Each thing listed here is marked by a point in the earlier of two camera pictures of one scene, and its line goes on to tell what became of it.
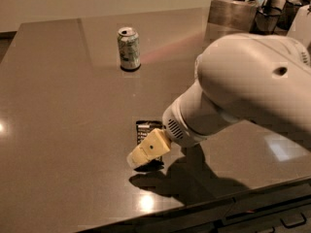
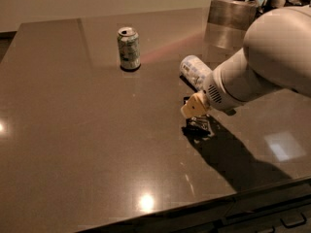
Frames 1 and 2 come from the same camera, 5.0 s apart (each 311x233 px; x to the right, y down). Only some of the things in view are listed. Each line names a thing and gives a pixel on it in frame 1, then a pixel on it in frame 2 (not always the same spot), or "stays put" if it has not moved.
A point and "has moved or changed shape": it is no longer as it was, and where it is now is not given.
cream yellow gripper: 179,130 to 216,88
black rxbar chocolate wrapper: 144,129 has moved or changed shape
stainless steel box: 227,16 stays put
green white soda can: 129,51 stays put
